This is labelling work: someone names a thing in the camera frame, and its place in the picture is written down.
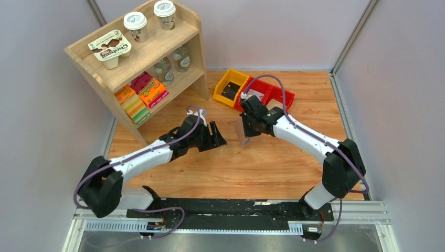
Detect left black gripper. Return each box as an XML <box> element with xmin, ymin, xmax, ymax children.
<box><xmin>188</xmin><ymin>121</ymin><xmax>227</xmax><ymax>152</ymax></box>

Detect beige card holder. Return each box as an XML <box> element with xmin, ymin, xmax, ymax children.
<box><xmin>235</xmin><ymin>119</ymin><xmax>250</xmax><ymax>146</ymax></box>

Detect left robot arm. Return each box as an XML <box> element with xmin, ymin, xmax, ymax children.
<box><xmin>74</xmin><ymin>114</ymin><xmax>227</xmax><ymax>218</ymax></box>

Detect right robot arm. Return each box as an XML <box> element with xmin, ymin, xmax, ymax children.
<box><xmin>240</xmin><ymin>94</ymin><xmax>366</xmax><ymax>220</ymax></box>

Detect white cards in bin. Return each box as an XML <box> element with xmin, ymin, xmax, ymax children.
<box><xmin>246</xmin><ymin>89</ymin><xmax>264</xmax><ymax>101</ymax></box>

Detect black cards in bin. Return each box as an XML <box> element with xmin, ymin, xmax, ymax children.
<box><xmin>221</xmin><ymin>81</ymin><xmax>241</xmax><ymax>101</ymax></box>

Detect right red plastic bin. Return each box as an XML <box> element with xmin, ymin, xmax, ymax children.
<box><xmin>261</xmin><ymin>86</ymin><xmax>295</xmax><ymax>111</ymax></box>

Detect red plastic bin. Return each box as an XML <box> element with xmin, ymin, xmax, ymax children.
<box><xmin>234</xmin><ymin>77</ymin><xmax>272</xmax><ymax>111</ymax></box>
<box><xmin>261</xmin><ymin>86</ymin><xmax>295</xmax><ymax>111</ymax></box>

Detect middle red plastic bin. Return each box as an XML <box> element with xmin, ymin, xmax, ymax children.
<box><xmin>234</xmin><ymin>77</ymin><xmax>272</xmax><ymax>111</ymax></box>

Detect yellow plastic bin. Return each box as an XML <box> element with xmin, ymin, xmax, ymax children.
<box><xmin>213</xmin><ymin>69</ymin><xmax>250</xmax><ymax>108</ymax></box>

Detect orange snack box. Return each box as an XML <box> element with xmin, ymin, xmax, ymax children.
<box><xmin>138</xmin><ymin>78</ymin><xmax>167</xmax><ymax>108</ymax></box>

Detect colourful sponge stack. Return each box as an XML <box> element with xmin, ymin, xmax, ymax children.
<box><xmin>114</xmin><ymin>85</ymin><xmax>151</xmax><ymax>125</ymax></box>

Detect left glass jar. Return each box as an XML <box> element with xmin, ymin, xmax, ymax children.
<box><xmin>154</xmin><ymin>57</ymin><xmax>174</xmax><ymax>87</ymax></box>

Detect glass jar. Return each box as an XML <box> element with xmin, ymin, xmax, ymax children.
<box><xmin>154</xmin><ymin>57</ymin><xmax>174</xmax><ymax>87</ymax></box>
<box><xmin>173</xmin><ymin>44</ymin><xmax>190</xmax><ymax>72</ymax></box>

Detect right glass jar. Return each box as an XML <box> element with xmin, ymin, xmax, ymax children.
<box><xmin>173</xmin><ymin>44</ymin><xmax>190</xmax><ymax>72</ymax></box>

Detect magenta snack box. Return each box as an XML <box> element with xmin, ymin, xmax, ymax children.
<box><xmin>130</xmin><ymin>72</ymin><xmax>169</xmax><ymax>103</ymax></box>

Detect wooden shelf unit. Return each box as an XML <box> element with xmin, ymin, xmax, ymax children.
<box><xmin>64</xmin><ymin>1</ymin><xmax>209</xmax><ymax>146</ymax></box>

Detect right paper coffee cup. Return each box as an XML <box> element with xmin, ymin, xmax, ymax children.
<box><xmin>153</xmin><ymin>0</ymin><xmax>176</xmax><ymax>30</ymax></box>

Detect paper coffee cup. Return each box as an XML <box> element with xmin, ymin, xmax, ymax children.
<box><xmin>123</xmin><ymin>12</ymin><xmax>149</xmax><ymax>43</ymax></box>
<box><xmin>153</xmin><ymin>0</ymin><xmax>176</xmax><ymax>30</ymax></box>

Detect Chobani yogurt cup pack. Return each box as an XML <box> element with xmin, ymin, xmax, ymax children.
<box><xmin>88</xmin><ymin>29</ymin><xmax>132</xmax><ymax>69</ymax></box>

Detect left paper coffee cup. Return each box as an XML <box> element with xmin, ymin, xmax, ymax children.
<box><xmin>123</xmin><ymin>12</ymin><xmax>149</xmax><ymax>43</ymax></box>

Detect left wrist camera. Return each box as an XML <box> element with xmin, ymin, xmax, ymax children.
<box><xmin>187</xmin><ymin>109</ymin><xmax>208</xmax><ymax>126</ymax></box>

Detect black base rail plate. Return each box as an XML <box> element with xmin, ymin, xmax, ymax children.
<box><xmin>126</xmin><ymin>198</ymin><xmax>334</xmax><ymax>230</ymax></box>

